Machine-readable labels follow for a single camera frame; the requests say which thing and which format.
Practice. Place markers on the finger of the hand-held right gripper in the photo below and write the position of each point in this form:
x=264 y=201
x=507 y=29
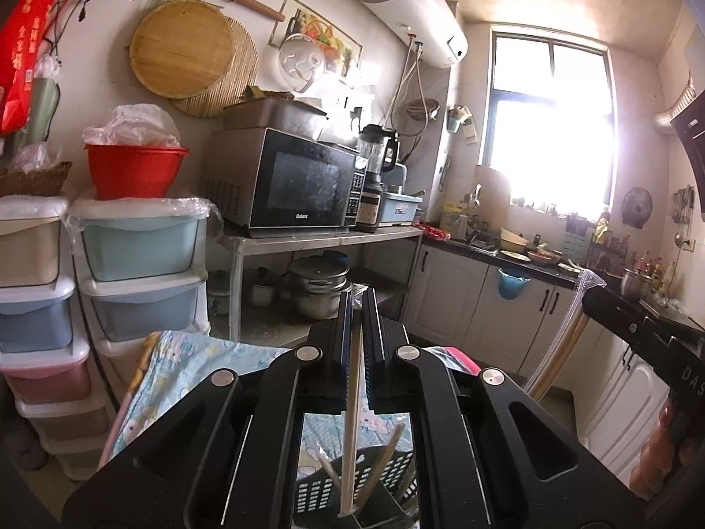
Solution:
x=611 y=314

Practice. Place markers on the round woven mat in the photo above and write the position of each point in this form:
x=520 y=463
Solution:
x=242 y=77

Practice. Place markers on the plastic-wrapped wooden chopsticks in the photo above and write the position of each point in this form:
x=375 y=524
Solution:
x=556 y=352

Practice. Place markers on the person's right hand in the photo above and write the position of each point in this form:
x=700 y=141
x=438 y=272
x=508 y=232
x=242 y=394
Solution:
x=658 y=452

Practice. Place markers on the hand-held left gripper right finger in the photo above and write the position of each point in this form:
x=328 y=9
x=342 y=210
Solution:
x=370 y=341

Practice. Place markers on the white kitchen cabinets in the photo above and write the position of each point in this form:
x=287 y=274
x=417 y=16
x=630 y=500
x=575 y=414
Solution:
x=473 y=308

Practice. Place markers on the blender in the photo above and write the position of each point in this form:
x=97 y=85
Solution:
x=377 y=171

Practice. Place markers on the black microwave oven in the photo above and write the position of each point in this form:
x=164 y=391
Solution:
x=297 y=182

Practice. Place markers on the green wall cup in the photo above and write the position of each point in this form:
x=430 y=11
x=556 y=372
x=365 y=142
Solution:
x=458 y=120

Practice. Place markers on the glass pot lid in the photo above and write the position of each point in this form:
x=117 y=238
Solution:
x=300 y=63

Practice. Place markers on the large steel pot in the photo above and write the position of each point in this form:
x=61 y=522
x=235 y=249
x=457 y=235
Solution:
x=319 y=286

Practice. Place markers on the red plastic colander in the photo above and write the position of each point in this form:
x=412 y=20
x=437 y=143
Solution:
x=135 y=171

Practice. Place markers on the green plastic utensil basket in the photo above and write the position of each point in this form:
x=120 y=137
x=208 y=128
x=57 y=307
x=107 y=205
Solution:
x=319 y=498

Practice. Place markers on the clear plastic bag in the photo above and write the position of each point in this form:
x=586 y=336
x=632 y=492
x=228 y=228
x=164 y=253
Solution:
x=135 y=124

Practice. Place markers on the white water heater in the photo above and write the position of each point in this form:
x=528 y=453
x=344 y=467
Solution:
x=418 y=11

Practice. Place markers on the pale blue dish box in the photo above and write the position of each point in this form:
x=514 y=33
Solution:
x=399 y=209

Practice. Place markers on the steel stock pot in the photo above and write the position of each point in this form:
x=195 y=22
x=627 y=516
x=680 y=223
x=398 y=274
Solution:
x=636 y=284

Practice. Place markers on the red bag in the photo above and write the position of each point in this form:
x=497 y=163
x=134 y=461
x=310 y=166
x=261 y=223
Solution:
x=19 y=55

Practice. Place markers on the blue hanging bin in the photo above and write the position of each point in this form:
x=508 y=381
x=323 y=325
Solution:
x=512 y=285

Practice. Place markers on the window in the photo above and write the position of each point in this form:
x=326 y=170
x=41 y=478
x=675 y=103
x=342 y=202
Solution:
x=551 y=115

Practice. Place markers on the small dark pot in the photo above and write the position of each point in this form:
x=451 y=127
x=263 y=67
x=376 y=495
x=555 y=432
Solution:
x=261 y=286

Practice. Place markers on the pan with food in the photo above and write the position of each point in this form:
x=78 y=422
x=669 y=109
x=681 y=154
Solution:
x=544 y=256

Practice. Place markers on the metal shelf table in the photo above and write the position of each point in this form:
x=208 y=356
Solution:
x=325 y=239

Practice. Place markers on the silver exhaust duct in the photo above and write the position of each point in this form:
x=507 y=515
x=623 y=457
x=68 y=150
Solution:
x=674 y=107

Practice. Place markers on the yellow bowl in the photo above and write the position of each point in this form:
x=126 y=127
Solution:
x=513 y=239

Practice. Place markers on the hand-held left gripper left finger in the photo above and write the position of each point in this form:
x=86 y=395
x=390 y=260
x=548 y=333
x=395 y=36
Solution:
x=346 y=341

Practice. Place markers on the cartoon printed tablecloth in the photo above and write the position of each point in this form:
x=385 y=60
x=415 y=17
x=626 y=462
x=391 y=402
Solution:
x=193 y=363

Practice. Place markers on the round wooden cutting board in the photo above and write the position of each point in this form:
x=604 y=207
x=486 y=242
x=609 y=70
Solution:
x=182 y=47

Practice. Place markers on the plastic drawer tower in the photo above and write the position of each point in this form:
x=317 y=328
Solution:
x=143 y=248
x=33 y=308

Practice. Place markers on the round wall fan cover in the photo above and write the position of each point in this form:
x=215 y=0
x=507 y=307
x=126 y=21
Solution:
x=637 y=208

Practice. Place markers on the wicker basket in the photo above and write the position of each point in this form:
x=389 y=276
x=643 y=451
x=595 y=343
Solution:
x=33 y=179

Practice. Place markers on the fruit wall poster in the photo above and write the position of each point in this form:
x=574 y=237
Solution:
x=330 y=33

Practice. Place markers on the range hood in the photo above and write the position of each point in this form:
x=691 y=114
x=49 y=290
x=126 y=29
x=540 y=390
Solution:
x=694 y=154

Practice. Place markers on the brown baking pan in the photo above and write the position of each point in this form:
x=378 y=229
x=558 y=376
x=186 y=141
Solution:
x=275 y=118

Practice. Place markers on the wooden chopstick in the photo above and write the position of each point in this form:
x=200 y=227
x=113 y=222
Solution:
x=352 y=430

